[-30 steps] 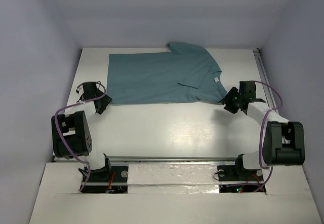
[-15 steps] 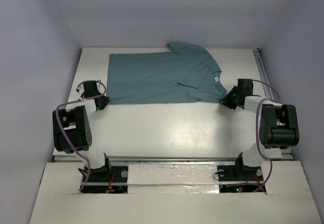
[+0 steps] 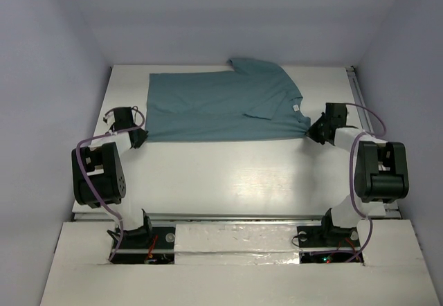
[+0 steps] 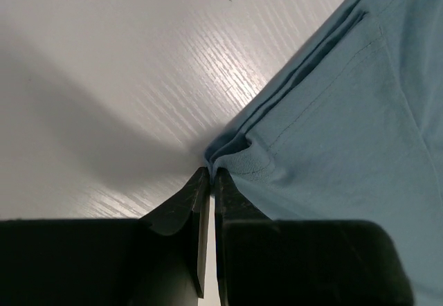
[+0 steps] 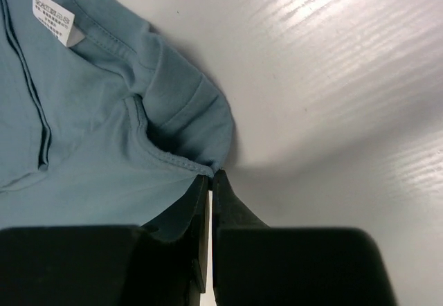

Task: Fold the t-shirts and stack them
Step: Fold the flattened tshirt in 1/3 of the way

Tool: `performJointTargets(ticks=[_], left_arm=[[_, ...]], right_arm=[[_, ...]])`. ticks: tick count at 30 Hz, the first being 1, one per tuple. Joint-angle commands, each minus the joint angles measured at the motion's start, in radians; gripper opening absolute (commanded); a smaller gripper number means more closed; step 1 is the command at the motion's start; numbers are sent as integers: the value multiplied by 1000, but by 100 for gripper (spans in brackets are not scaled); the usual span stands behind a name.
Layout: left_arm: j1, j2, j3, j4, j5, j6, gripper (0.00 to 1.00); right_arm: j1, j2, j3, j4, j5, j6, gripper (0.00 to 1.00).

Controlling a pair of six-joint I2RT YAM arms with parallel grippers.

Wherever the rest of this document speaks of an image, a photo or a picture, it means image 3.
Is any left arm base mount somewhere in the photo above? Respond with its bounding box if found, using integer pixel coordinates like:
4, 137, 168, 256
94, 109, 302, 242
111, 226, 176, 264

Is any aluminium rail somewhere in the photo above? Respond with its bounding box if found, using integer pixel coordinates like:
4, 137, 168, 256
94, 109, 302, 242
72, 210, 406, 222
345, 66, 402, 219

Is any teal t-shirt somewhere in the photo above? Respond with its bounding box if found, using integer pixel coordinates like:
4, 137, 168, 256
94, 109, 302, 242
145, 58, 311, 142

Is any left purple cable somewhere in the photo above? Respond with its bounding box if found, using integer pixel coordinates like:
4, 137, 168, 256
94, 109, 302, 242
75, 105, 146, 262

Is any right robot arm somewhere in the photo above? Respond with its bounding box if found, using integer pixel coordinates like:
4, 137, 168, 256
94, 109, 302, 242
297, 102, 409, 247

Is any aluminium front rail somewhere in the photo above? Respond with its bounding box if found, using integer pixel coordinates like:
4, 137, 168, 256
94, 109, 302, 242
72, 210, 406, 222

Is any aluminium right side rail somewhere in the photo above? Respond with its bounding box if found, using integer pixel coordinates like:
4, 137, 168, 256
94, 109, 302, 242
345, 66, 402, 219

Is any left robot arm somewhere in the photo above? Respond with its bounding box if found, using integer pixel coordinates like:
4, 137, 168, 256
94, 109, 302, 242
71, 106, 154, 247

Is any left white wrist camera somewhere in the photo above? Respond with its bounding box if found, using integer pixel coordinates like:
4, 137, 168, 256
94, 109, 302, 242
103, 110, 115, 125

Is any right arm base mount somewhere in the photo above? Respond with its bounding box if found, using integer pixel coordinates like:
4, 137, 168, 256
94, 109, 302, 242
291, 226, 363, 264

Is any white foil-taped centre block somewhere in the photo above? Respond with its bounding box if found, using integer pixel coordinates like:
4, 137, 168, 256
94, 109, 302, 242
174, 223, 300, 266

